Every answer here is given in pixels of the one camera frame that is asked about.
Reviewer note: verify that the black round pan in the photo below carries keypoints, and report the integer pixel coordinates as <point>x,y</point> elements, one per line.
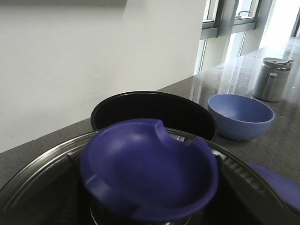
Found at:
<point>174,111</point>

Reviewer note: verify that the glass pot lid blue knob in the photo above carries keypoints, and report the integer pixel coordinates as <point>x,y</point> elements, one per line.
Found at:
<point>138,172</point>

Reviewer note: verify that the blue cooking pot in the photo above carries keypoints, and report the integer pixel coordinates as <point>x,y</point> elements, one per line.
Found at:
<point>288,191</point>

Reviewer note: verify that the light blue bowl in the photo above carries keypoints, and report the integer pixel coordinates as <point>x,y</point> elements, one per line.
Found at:
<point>240,118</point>

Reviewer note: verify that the grey lidded mug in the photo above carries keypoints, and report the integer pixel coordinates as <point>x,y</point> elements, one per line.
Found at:
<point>272,79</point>

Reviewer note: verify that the grey window frame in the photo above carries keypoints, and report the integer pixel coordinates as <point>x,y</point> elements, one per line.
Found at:
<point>232,28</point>

